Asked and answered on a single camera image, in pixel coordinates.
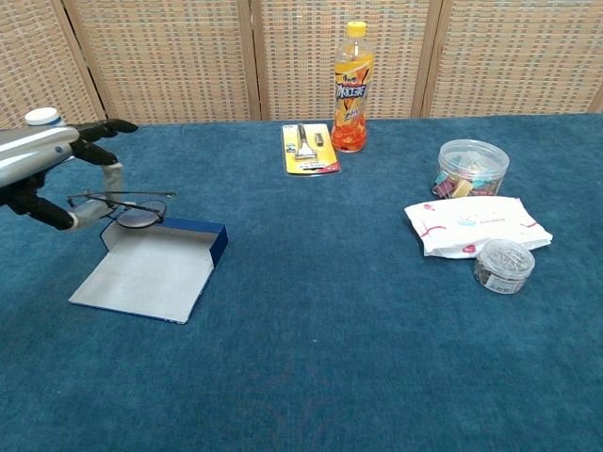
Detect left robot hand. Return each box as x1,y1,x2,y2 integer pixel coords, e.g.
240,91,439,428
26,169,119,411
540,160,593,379
0,119,139,232

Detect black framed eyeglasses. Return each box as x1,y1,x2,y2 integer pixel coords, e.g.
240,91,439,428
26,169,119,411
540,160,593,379
67,188,178,231

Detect blue cardboard glasses box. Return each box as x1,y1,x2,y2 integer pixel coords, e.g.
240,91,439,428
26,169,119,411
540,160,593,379
68,215,230,326

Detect white paper cup blue band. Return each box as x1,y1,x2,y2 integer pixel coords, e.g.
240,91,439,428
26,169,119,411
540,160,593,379
24,106,65,128

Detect woven wooden folding screen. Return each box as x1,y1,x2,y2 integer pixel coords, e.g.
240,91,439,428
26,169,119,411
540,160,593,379
0,0,603,130

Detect razor in yellow blister pack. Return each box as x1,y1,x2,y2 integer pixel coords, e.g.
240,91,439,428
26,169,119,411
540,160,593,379
281,122,342,177

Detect blue tablecloth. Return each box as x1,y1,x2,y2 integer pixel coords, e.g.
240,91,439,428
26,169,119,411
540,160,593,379
0,112,603,452

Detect orange iced tea bottle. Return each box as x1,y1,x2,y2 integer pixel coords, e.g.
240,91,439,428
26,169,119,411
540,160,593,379
330,20,375,154

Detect clear jar of binder clips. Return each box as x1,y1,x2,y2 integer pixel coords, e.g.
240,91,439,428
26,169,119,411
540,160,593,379
430,138,511,201

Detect white tissue pack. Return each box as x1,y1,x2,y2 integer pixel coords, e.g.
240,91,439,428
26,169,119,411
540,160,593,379
403,195,554,261

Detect clear jar of paper clips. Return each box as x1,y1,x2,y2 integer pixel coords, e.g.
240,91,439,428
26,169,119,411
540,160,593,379
472,237,537,296

